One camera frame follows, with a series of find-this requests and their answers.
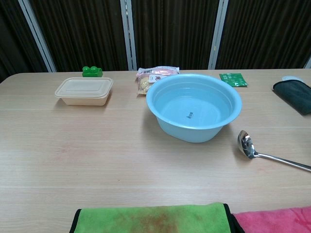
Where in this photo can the beige lidded lunch box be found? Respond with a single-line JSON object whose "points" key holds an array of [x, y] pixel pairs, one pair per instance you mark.
{"points": [[83, 89]]}

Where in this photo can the white round disc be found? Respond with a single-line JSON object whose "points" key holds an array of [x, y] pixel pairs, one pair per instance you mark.
{"points": [[290, 78]]}

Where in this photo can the pink snack packet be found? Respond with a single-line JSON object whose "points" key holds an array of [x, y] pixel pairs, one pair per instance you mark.
{"points": [[165, 70]]}

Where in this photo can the green sachet packet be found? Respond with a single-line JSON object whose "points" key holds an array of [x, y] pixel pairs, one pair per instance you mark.
{"points": [[233, 79]]}

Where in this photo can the dark grey folded cloth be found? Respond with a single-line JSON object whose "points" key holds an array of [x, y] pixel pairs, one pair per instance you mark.
{"points": [[295, 95]]}

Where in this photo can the clear cookie bag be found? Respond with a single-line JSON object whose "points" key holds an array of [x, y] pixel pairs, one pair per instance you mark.
{"points": [[143, 85]]}

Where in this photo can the pink microfibre towel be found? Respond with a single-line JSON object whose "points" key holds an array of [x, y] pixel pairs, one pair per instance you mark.
{"points": [[274, 221]]}

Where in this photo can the light blue bowl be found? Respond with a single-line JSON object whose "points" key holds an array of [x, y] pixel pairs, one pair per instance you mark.
{"points": [[194, 131]]}

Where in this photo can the green microfibre towel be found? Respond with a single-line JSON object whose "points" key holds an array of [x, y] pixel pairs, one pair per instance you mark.
{"points": [[150, 218]]}

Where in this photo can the grey partition frame post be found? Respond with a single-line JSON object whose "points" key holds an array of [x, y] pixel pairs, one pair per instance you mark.
{"points": [[308, 63], [218, 34], [128, 36], [36, 34]]}

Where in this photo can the metal ladle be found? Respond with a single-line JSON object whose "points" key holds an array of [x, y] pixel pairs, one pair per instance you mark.
{"points": [[245, 144]]}

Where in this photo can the green toy building block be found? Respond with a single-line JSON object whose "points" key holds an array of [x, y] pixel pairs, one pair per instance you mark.
{"points": [[91, 71]]}

